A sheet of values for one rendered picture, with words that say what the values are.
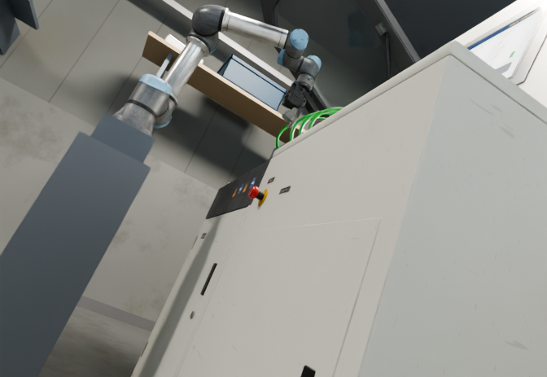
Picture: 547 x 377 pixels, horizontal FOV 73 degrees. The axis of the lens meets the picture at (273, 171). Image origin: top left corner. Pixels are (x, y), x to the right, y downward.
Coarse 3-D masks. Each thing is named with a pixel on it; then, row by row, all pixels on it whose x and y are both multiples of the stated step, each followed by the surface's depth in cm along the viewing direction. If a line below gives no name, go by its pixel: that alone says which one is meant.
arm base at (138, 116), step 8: (128, 104) 130; (136, 104) 130; (144, 104) 130; (120, 112) 128; (128, 112) 127; (136, 112) 128; (144, 112) 130; (152, 112) 133; (120, 120) 126; (128, 120) 126; (136, 120) 127; (144, 120) 129; (152, 120) 133; (136, 128) 127; (144, 128) 129; (152, 128) 134
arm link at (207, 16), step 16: (192, 16) 153; (208, 16) 148; (224, 16) 148; (240, 16) 150; (208, 32) 154; (240, 32) 152; (256, 32) 151; (272, 32) 151; (288, 32) 153; (304, 32) 152; (288, 48) 154; (304, 48) 155
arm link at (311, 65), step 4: (308, 56) 169; (312, 56) 167; (316, 56) 167; (304, 60) 165; (308, 60) 166; (312, 60) 166; (316, 60) 166; (320, 60) 168; (304, 64) 165; (308, 64) 165; (312, 64) 165; (316, 64) 166; (320, 64) 168; (300, 68) 165; (304, 68) 165; (308, 68) 164; (312, 68) 165; (316, 68) 166; (300, 72) 166; (304, 72) 164; (308, 72) 164; (312, 72) 164; (316, 72) 166; (312, 76) 164; (316, 76) 166
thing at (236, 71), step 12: (228, 60) 305; (240, 60) 302; (228, 72) 297; (240, 72) 302; (252, 72) 307; (240, 84) 300; (252, 84) 305; (264, 84) 310; (276, 84) 314; (264, 96) 308; (276, 96) 313; (276, 108) 312
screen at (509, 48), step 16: (544, 0) 89; (528, 16) 90; (544, 16) 83; (496, 32) 99; (512, 32) 91; (528, 32) 84; (544, 32) 79; (480, 48) 100; (496, 48) 92; (512, 48) 85; (528, 48) 79; (496, 64) 86; (512, 64) 80; (528, 64) 75; (512, 80) 75
